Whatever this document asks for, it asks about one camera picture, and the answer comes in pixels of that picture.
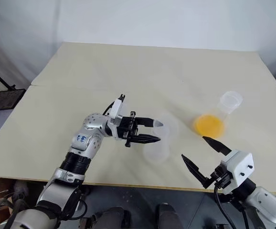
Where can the clear conical pouring flask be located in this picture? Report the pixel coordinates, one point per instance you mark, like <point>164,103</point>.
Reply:
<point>209,126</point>

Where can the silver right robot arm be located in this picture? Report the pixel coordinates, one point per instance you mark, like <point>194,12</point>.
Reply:
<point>267,207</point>

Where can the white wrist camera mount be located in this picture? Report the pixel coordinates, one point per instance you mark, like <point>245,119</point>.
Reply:
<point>239,167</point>
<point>116,107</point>

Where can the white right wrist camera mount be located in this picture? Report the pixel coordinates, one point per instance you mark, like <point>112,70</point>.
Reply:
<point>239,167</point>

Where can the black stand base plate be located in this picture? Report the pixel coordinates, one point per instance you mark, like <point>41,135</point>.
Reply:
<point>5,99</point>

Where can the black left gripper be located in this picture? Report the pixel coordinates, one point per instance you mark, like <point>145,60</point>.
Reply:
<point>127,128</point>

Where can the clear conical flask with funnel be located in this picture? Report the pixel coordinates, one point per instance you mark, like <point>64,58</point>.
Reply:
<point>156,153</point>

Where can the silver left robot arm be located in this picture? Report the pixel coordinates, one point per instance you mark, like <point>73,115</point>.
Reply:
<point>80,143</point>

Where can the dark rounded shape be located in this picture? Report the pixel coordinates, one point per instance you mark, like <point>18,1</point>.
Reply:
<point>167,215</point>
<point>115,218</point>

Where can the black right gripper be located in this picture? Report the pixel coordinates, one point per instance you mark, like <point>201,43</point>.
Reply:
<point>220,177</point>

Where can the clear plastic funnel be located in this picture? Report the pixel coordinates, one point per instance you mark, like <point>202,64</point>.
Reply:
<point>170,124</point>

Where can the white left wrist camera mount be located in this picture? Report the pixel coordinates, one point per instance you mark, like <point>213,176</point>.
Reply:
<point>116,107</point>

